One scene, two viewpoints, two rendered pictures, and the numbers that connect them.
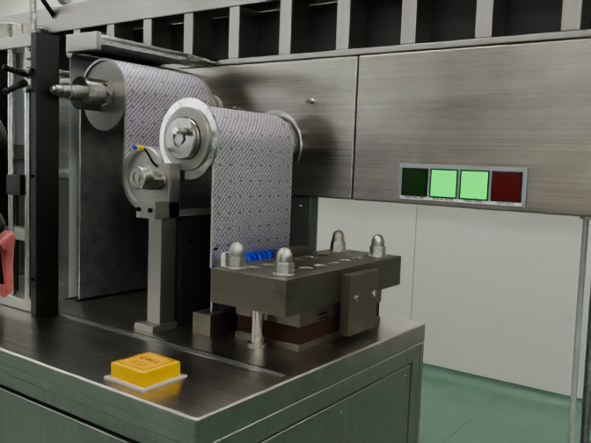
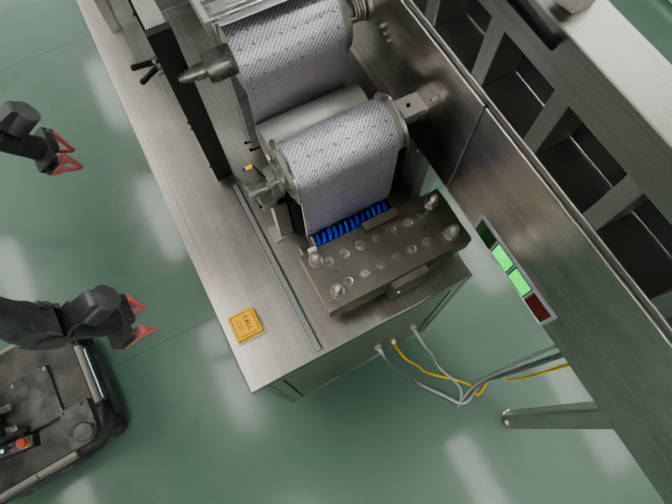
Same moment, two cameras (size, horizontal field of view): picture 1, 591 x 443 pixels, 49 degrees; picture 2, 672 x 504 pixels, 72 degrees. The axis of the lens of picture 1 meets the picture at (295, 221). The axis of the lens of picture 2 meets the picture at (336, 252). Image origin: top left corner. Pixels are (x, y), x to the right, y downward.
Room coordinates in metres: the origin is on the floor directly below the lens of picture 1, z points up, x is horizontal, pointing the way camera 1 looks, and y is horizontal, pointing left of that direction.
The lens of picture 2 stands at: (0.79, -0.12, 2.10)
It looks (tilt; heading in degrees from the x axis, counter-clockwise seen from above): 69 degrees down; 28
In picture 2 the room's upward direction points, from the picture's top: 1 degrees counter-clockwise
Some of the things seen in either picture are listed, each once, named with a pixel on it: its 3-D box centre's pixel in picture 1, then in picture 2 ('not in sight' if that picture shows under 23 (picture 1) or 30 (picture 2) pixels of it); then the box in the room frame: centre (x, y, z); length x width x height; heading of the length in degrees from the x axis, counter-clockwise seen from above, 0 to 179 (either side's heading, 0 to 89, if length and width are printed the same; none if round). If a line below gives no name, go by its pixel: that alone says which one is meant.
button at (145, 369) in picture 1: (145, 369); (245, 324); (0.90, 0.21, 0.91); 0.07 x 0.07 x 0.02; 54
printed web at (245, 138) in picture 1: (184, 185); (311, 129); (1.36, 0.24, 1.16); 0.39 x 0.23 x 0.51; 54
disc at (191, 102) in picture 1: (188, 139); (285, 172); (1.18, 0.20, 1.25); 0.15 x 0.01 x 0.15; 54
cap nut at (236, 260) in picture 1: (236, 255); (315, 258); (1.10, 0.10, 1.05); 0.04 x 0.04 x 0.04
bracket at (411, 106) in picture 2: not in sight; (410, 106); (1.42, 0.03, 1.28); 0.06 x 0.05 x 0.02; 144
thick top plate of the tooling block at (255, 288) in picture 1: (314, 276); (385, 251); (1.21, -0.04, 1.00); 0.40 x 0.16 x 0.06; 144
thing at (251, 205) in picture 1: (253, 214); (348, 201); (1.24, 0.08, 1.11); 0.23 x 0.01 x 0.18; 144
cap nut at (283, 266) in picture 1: (284, 260); (337, 289); (1.05, 0.02, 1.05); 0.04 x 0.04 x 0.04
